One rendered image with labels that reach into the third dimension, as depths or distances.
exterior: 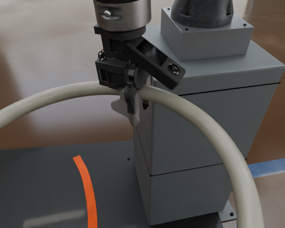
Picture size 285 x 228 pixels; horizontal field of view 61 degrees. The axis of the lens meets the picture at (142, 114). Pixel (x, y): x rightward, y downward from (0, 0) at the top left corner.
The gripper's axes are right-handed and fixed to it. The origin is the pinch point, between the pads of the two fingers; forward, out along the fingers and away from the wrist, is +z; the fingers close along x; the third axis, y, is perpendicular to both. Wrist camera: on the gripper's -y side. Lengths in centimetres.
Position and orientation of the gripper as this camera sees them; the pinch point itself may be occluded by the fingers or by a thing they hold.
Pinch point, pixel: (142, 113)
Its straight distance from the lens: 53.2
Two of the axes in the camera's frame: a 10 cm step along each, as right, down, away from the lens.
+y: -9.2, -2.3, 3.3
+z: 0.5, 7.3, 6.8
